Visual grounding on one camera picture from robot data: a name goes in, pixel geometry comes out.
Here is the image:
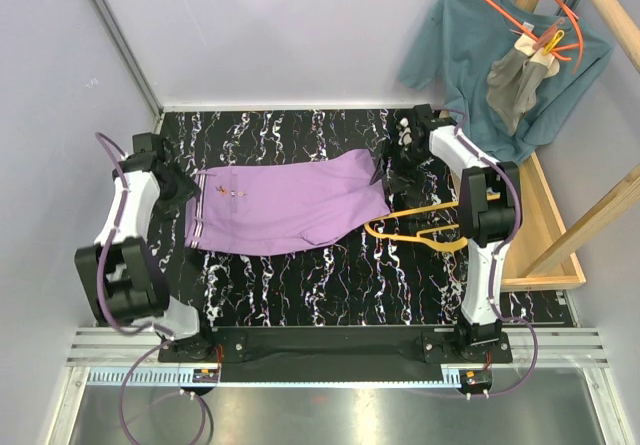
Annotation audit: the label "yellow clothes peg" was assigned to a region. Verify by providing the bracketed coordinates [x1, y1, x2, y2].
[542, 30, 565, 56]

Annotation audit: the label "aluminium frame rail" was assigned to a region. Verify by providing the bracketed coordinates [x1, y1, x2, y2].
[89, 0, 164, 118]

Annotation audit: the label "grey beige cloth bag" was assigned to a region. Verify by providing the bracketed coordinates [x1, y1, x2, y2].
[486, 34, 560, 136]

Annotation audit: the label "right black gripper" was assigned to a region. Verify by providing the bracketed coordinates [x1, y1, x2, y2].
[369, 138, 432, 195]

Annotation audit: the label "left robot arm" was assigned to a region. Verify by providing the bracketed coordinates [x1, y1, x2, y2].
[74, 133, 216, 361]

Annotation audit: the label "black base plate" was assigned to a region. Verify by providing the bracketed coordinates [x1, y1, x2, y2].
[159, 325, 513, 385]

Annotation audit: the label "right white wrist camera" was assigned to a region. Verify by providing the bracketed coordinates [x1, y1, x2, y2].
[398, 117, 413, 146]

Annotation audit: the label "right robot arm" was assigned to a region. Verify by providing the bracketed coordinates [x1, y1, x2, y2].
[374, 104, 522, 364]

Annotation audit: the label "wooden clothes rack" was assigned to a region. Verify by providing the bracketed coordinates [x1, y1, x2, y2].
[502, 0, 639, 292]

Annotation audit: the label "purple trousers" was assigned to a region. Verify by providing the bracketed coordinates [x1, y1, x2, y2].
[185, 149, 389, 256]

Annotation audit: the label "yellow plastic hanger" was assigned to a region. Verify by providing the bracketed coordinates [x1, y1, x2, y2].
[364, 193, 500, 253]

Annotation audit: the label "orange plastic hanger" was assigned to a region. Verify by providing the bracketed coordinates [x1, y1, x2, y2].
[411, 0, 591, 80]

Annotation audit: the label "teal t-shirt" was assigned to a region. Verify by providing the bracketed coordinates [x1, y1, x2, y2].
[399, 0, 612, 164]

